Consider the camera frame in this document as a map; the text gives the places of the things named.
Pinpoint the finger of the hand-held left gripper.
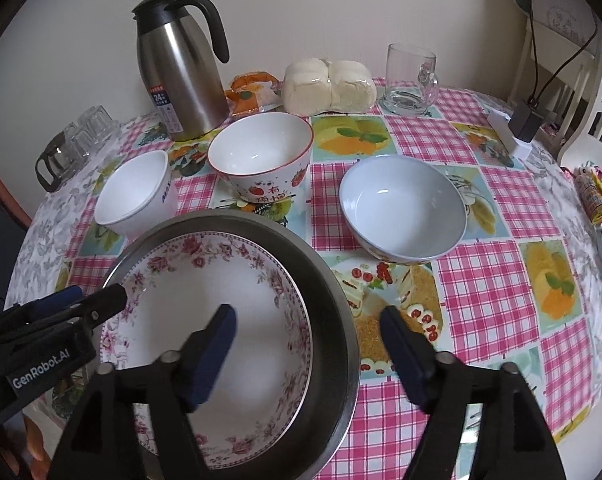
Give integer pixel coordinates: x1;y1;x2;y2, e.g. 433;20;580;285
80;284;128;334
1;285;85;329

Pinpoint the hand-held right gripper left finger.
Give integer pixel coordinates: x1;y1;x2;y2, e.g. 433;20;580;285
48;303;239;480

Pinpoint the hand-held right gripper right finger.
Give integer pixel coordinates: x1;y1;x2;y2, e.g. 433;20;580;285
379;305;567;480

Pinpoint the floral rimmed round plate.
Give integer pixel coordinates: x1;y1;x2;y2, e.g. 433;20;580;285
100;232;314;471

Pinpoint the stainless steel basin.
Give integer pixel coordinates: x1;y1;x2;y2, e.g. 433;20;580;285
98;211;360;480

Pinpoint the pale blue round bowl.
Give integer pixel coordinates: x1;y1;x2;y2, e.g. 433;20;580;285
338;154;468;266

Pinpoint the person's left hand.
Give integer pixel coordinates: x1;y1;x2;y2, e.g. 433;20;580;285
23;416;48;464

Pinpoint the pink checkered tablecloth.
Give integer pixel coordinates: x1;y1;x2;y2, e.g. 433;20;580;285
53;77;602;480

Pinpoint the white square bowl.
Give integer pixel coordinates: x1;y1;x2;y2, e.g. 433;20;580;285
93;150;178;241

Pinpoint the glass coffee pot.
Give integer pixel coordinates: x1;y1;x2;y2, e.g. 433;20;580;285
35;130;82;193

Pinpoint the clear glass tumbler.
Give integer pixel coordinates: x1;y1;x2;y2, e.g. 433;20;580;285
78;105;119;134
73;130;108;159
56;121;82;152

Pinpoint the strawberry print bowl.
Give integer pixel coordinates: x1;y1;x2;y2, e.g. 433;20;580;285
207;111;314;216

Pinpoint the stainless steel thermos jug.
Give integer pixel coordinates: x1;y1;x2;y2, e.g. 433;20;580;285
132;0;231;143

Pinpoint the colourful candy roll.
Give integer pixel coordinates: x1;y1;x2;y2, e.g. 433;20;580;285
574;162;602;226

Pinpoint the orange snack packet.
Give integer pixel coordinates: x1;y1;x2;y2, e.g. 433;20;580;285
224;72;284;113

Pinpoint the black charger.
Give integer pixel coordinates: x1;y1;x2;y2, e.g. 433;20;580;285
510;101;543;142

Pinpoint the clear glass mug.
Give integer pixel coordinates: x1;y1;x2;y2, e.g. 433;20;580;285
379;43;440;117

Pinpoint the bag of steamed buns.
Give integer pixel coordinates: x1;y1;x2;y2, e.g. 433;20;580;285
281;58;378;115

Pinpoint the white chair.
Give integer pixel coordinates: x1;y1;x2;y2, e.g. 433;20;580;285
506;25;602;171

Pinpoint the grey patterned fabric cover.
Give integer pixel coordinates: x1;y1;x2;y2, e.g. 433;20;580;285
506;0;602;56

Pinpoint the black cable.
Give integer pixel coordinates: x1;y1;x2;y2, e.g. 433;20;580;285
524;0;599;108

